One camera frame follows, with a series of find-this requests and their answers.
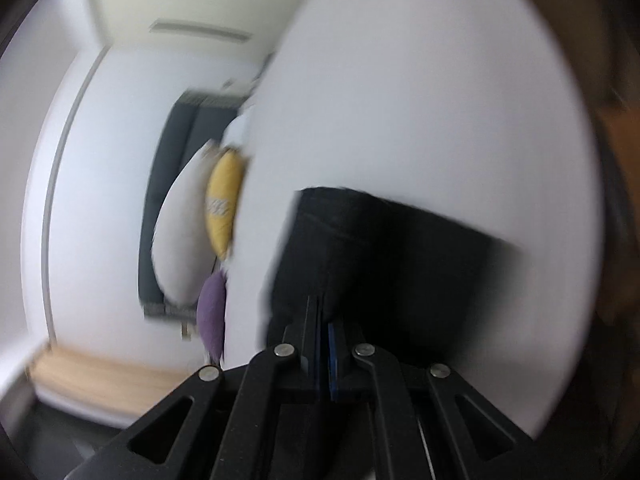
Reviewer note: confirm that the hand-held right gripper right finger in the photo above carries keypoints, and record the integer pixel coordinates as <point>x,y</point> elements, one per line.
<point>334,360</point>

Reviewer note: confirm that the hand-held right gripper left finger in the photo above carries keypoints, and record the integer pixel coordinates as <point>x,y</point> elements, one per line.
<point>312,360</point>

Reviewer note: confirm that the black denim pants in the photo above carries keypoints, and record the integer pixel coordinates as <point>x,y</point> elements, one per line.
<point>400,260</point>

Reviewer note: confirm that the purple cushion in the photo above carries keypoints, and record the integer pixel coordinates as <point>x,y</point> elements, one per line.
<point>211,310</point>

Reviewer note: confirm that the large beige pillow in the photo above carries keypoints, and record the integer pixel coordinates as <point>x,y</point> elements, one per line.
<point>185,230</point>

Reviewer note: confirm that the yellow cushion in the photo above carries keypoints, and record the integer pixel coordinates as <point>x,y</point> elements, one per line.
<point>225,185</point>

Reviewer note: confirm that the white pillow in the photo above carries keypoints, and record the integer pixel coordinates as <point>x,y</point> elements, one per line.
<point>237,132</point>

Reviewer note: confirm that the grey padded headboard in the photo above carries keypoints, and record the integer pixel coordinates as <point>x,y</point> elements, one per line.
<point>175,150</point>

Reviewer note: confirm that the bed with white sheet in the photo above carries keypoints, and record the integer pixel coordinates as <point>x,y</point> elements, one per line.
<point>425,85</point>

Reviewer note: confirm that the cream wardrobe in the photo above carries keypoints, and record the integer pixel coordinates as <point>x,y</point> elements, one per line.
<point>200,0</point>

